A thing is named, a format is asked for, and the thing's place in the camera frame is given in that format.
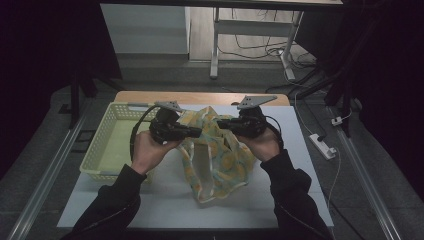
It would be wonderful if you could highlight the person's right hand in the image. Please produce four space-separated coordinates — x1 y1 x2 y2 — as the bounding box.
234 127 283 163

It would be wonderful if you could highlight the person's left hand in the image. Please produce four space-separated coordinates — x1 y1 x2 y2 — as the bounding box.
130 129 183 176

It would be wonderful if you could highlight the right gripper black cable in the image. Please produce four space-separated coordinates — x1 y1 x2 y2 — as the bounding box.
264 114 285 149

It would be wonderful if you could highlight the grey metal frame stand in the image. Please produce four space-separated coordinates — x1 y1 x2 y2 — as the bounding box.
218 9 318 68

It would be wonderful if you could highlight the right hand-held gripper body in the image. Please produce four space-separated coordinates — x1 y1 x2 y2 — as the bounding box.
233 95 278 138

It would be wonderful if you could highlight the white-legged desk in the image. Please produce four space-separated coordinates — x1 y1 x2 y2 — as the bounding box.
99 0 344 81

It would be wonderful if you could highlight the black stand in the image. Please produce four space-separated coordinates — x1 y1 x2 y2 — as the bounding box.
296 19 384 138
68 66 101 129

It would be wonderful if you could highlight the thin white cable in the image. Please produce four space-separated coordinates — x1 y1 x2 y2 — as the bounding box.
324 148 343 211

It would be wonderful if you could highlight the dark curtain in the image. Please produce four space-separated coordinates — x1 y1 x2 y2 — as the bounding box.
0 0 118 174
343 0 424 194

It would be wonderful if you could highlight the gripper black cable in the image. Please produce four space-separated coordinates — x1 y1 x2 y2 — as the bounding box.
264 114 285 149
129 104 159 161

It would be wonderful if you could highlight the white panel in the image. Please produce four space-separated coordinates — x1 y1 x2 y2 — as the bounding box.
100 3 191 55

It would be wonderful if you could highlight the cream perforated plastic basket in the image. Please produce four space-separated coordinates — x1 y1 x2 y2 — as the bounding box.
79 101 168 183

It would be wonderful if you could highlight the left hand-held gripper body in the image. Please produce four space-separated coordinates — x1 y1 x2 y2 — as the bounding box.
149 100 189 145

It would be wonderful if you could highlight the aluminium floor rail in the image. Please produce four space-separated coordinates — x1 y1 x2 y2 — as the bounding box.
6 109 91 240
333 126 404 240

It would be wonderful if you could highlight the fruit print fabric bag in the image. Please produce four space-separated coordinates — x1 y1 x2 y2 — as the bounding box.
176 105 258 204

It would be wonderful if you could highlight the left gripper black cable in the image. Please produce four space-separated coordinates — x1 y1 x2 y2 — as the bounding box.
129 104 159 161

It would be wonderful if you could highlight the white power strip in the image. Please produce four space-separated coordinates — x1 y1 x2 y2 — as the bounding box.
308 133 337 160

